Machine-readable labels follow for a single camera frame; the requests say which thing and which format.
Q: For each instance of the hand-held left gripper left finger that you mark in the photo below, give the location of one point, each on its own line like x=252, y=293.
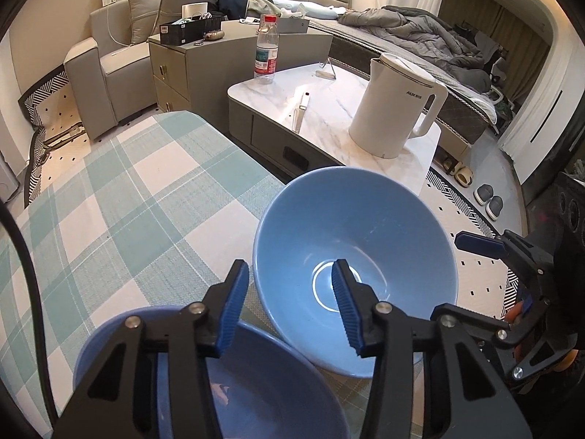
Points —
x=233, y=306

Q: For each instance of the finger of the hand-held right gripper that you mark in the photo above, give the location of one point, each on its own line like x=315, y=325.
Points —
x=480, y=244
x=484, y=324

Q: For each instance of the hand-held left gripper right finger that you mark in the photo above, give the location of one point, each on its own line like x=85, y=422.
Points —
x=347, y=311

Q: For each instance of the blue bowl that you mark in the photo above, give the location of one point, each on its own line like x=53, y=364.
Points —
x=365, y=219
x=274, y=398

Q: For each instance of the grey slipper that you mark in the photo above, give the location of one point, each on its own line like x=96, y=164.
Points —
x=483, y=193
x=495, y=208

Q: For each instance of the beige slipper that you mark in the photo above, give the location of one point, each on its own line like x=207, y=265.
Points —
x=464, y=177

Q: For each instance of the brown shoe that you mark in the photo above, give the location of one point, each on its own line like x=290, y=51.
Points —
x=444, y=164

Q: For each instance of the white wardrobe panel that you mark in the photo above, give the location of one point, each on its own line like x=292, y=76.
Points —
x=534, y=114

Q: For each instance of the teal white plaid tablecloth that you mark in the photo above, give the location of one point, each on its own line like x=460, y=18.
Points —
x=114, y=219

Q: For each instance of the white electric kettle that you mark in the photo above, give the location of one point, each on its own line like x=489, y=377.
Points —
x=388, y=109

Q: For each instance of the marble coffee table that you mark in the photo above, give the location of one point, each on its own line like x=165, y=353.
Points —
x=329, y=100

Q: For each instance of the grey duvet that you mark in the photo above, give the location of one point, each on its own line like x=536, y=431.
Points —
x=411, y=32

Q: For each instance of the small metal stand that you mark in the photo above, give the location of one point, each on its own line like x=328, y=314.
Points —
x=325, y=74

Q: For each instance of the beige nightstand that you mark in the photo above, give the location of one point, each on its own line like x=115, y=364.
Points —
x=183, y=77

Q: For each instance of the dark olive curtain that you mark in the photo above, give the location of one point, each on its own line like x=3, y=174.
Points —
x=480, y=4

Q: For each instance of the beige sofa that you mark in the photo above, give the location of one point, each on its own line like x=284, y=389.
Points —
x=119, y=82

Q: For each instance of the clear water bottle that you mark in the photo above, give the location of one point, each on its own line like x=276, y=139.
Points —
x=266, y=55

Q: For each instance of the brown glasses case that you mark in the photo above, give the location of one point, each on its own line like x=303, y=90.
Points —
x=214, y=35

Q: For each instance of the black organiser box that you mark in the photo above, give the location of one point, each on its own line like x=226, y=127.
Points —
x=183, y=34

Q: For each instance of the light blue pillow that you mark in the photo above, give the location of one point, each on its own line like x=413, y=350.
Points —
x=315, y=9

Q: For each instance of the grey tissue box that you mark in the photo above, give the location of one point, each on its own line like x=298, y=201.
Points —
x=292, y=25

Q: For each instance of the dark jacket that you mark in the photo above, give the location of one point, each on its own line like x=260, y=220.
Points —
x=233, y=2

